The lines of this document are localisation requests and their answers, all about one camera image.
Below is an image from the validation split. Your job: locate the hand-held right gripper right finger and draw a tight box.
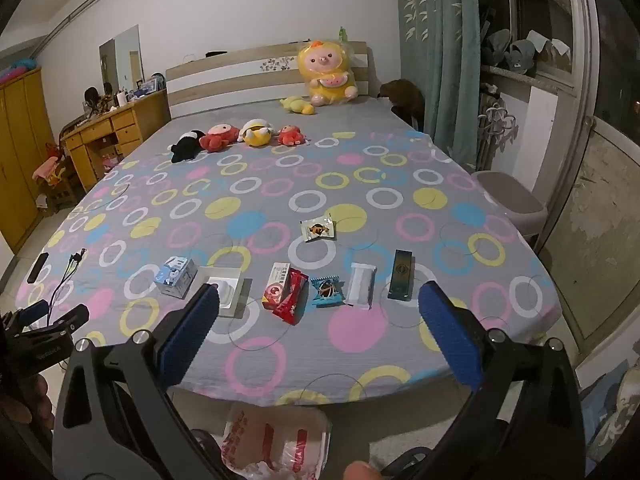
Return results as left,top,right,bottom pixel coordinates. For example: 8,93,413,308
417,281,586,480

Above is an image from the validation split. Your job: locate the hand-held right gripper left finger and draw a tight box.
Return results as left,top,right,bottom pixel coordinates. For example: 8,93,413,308
52,282,231,480

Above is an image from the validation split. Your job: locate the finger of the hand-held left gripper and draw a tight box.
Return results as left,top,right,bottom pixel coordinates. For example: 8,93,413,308
25,304,91,348
2,301,51,333

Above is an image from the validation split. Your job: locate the white square box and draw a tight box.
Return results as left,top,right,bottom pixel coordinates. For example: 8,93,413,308
192,266,253,318

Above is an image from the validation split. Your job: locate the blue white small box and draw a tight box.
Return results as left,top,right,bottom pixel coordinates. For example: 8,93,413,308
155,255,197,298

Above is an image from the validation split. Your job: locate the dark green box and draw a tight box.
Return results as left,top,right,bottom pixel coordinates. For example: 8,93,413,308
387,249,417,302

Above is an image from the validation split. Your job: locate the white red medicine box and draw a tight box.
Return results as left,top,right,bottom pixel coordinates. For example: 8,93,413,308
262,261,293,310

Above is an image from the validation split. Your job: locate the red snack packet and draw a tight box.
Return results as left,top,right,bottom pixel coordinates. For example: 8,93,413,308
272,269,310,327

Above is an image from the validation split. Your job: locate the white plain packet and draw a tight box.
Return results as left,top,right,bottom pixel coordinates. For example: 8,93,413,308
346,261,376,309

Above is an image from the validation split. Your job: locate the blue snack packet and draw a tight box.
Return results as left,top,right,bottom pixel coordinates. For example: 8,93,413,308
310,275,346,308

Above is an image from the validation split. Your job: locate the white red plastic bag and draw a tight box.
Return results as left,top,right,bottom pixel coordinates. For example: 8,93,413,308
221,400,333,480

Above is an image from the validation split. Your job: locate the white orange snack packet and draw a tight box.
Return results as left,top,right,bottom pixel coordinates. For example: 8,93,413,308
300,217,338,243

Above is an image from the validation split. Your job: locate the person's left hand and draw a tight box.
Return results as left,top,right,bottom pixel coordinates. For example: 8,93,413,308
7,374,55,433

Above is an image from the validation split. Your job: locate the person's right hand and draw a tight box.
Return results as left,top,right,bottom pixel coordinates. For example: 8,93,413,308
344,461,382,480

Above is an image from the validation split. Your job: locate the black remote control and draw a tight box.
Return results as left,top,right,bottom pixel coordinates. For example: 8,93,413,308
27,252,50,283

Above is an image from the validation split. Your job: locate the chair with pink clothes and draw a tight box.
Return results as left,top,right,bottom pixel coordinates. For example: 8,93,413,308
32,152,78,211

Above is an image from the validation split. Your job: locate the yellow wooden wardrobe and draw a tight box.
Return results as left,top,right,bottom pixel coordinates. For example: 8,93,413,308
0,66,58,256

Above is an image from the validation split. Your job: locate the black white plush toy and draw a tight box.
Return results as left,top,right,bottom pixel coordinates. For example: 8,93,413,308
169,130,207,164

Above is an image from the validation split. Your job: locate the circle-print bed sheet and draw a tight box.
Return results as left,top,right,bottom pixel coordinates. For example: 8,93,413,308
15,97,562,407

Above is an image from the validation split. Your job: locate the wooden desk with drawers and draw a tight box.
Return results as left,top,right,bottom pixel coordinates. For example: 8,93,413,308
61,87,172,192

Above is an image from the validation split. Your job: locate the yellow white plush toy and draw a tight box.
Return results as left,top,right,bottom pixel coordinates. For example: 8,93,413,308
237,118,275,148

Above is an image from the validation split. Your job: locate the bunch of clothes hangers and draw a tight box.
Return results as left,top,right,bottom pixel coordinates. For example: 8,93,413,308
475,92,518,171

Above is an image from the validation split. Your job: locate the small pink red plush toy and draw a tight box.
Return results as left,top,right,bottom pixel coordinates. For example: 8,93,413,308
272,124,307,147

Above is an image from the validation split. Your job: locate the small yellow plush toy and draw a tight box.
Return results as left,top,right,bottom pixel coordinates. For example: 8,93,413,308
279,96,317,116

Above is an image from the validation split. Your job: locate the wooden white bed headboard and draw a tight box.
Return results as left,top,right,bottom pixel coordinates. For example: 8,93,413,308
165,41,372,120

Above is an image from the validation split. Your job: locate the green curtain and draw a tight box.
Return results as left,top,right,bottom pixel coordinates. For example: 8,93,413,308
396,0,493,171

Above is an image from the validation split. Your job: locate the large yellow pig plush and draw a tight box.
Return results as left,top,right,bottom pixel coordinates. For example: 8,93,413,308
296,39,361,106

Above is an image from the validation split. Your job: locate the grey slipper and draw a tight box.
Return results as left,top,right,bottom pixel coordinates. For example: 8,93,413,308
482,29,513,66
504,39,538,77

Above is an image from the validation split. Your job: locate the black earphone cable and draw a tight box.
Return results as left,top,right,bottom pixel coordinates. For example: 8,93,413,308
45,247,87,318

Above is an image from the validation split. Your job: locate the wall mirror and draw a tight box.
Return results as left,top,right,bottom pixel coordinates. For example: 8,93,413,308
98,24,145,96

